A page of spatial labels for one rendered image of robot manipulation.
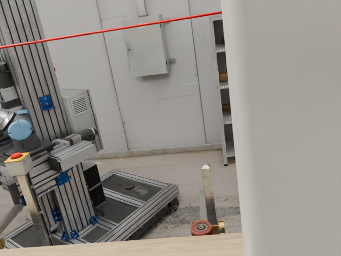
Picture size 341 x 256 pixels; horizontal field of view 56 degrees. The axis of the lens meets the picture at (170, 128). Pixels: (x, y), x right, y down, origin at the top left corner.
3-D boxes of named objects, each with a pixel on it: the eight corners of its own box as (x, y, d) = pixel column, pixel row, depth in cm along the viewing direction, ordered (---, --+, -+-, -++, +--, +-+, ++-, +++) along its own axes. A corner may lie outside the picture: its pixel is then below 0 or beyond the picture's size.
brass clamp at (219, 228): (192, 229, 137) (191, 219, 135) (224, 226, 135) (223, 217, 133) (192, 238, 131) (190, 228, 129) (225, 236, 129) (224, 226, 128)
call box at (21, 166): (19, 170, 134) (13, 153, 132) (34, 168, 133) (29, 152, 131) (9, 179, 128) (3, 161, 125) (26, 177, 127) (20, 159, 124)
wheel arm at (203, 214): (200, 193, 162) (199, 186, 160) (206, 192, 161) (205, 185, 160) (200, 256, 121) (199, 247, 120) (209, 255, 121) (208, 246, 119)
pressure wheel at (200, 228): (219, 250, 122) (216, 225, 118) (203, 261, 117) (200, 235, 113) (205, 240, 128) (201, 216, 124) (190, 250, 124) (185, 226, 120)
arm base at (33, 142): (33, 141, 201) (29, 126, 197) (46, 144, 191) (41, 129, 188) (10, 151, 190) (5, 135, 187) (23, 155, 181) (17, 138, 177)
